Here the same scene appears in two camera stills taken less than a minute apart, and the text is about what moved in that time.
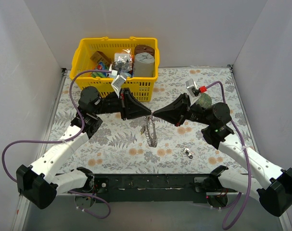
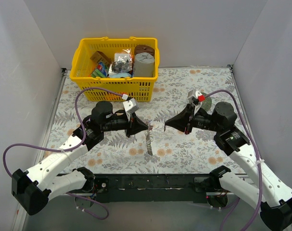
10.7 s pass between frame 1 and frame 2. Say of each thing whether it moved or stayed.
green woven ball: stayed
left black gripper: moved
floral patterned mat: stayed
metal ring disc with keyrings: moved
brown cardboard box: stayed
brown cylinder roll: stayed
